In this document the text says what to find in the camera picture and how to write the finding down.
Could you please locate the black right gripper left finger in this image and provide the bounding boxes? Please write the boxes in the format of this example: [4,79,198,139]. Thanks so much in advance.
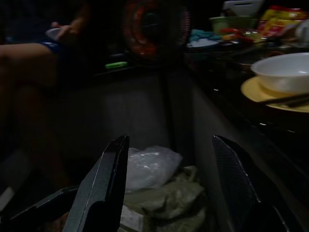
[63,134,130,232]

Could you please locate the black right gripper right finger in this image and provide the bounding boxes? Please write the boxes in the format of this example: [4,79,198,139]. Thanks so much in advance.
[211,135,290,232]

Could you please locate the clear plastic bag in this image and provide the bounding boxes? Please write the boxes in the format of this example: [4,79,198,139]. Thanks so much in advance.
[125,145,183,191]

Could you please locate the olive green cloth sack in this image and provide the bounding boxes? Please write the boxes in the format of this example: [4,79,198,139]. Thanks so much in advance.
[124,165,211,232]

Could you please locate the yellow plate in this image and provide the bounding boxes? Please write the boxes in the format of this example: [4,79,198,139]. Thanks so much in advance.
[240,76,309,114]

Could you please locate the dark chopsticks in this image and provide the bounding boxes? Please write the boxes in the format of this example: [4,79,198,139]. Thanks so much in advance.
[257,93,309,108]

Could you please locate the white ceramic bowl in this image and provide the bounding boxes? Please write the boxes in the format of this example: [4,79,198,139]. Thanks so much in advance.
[250,52,309,94]

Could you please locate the green lighter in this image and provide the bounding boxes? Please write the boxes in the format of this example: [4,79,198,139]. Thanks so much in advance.
[105,61,128,69]

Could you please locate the seated person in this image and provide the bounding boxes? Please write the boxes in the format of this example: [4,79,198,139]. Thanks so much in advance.
[0,2,91,184]

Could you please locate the teal cloth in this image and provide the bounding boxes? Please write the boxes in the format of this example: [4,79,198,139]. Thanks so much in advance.
[188,29,222,44]

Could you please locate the green bowl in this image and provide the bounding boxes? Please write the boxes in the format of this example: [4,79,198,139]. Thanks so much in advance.
[209,15,259,34]

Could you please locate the white cup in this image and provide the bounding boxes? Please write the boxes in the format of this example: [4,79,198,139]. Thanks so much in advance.
[45,28,62,41]

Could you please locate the red electric fan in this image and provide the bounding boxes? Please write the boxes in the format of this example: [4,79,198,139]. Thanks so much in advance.
[122,0,191,64]

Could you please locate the yellow red snack packet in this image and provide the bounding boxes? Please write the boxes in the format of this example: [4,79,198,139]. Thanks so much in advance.
[257,6,309,37]

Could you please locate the white plastic container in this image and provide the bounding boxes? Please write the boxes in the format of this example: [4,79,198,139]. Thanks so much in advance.
[222,0,265,17]

